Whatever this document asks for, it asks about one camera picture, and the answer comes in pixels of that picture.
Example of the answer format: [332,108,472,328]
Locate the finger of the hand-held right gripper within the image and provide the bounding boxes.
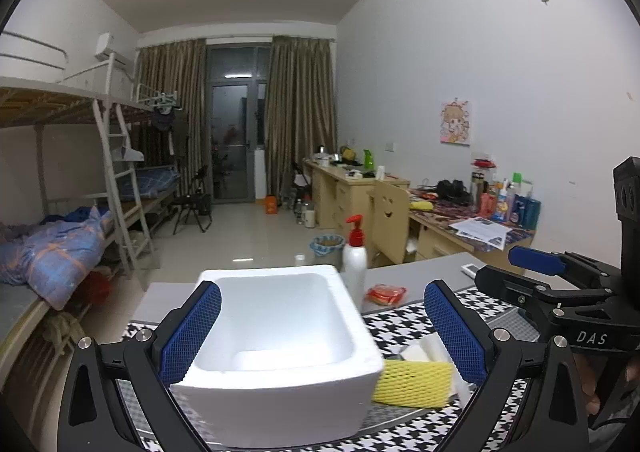
[507,246,623,290]
[474,264,608,327]

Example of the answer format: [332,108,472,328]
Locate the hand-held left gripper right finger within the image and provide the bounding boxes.
[424,279,591,452]

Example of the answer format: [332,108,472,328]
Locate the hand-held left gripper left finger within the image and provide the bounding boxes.
[57,280,223,452]

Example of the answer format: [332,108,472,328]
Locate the white paper towel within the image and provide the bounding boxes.
[400,334,476,403]

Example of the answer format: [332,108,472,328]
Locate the yellow foam net sleeve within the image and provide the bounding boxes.
[371,359,457,409]

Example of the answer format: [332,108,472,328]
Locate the white foam box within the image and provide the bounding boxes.
[169,264,385,449]

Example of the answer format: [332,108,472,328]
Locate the person's right hand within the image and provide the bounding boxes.
[572,353,602,415]

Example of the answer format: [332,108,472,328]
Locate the printed paper sheets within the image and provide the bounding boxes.
[450,217,513,250]

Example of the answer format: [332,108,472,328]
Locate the black white houndstooth mat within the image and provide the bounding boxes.
[115,284,546,452]

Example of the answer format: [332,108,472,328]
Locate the row of toiletry bottles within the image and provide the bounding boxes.
[470,159,542,229]

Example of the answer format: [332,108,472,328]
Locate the red snack packet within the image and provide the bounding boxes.
[366,283,408,307]

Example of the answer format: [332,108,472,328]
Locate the light wooden desk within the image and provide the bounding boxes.
[407,187,536,265]
[303,159,411,233]

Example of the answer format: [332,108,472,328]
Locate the black bag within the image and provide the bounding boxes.
[436,179,472,205]

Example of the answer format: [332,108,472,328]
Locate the red cloth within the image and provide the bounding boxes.
[75,272,111,305]

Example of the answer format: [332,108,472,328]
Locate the white pump bottle red cap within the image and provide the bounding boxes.
[341,214,368,313]

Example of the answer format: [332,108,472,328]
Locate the black folding chair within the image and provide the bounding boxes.
[172,166,213,235]

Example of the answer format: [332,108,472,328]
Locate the wooden chair smiley cutout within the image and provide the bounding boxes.
[366,179,411,265]

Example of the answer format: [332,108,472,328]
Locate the blue checked bedding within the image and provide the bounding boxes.
[131,167,181,200]

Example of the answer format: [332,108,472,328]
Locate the white bunk bed ladder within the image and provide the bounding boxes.
[92,99,156,277]

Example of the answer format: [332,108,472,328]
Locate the blue trash bin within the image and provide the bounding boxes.
[308,233,346,265]

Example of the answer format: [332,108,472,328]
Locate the blue plaid quilt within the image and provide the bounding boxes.
[0,206,113,311]

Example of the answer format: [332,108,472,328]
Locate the white cabinet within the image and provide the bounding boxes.
[254,147,268,200]

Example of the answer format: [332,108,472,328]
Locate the dark hanging clothes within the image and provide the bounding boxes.
[150,106,191,167]

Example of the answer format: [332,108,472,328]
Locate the glass balcony door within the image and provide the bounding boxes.
[205,46,273,205]

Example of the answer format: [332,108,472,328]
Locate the brown curtain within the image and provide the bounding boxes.
[263,36,338,197]
[136,39,207,197]

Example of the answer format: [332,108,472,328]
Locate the white metal bunk bed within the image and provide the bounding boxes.
[0,29,183,403]

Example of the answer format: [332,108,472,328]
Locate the white air conditioner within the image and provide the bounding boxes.
[95,33,135,66]

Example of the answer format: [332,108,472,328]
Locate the pink cartoon wall poster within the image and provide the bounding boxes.
[440,100,472,147]

